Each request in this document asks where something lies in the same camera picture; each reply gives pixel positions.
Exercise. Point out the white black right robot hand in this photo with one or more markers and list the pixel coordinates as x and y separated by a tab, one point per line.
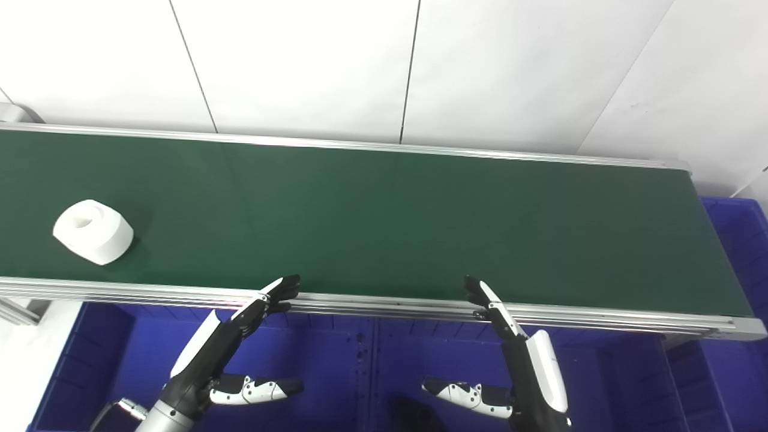
543	372

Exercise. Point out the blue plastic bin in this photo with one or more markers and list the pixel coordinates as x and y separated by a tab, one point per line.
738	252
102	360
618	384

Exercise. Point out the aluminium conveyor support leg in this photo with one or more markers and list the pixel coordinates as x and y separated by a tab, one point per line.
15	312

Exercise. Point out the green conveyor belt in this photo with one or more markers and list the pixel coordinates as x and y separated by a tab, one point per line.
390	306
390	222

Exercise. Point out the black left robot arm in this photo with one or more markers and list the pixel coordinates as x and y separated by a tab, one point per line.
165	420

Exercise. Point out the white plastic cylindrical part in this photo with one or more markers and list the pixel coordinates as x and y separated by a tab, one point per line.
96	234

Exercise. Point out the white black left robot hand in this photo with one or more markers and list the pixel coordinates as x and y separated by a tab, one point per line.
201	354

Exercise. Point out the grey conveyor end cover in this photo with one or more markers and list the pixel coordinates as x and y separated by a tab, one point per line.
15	113

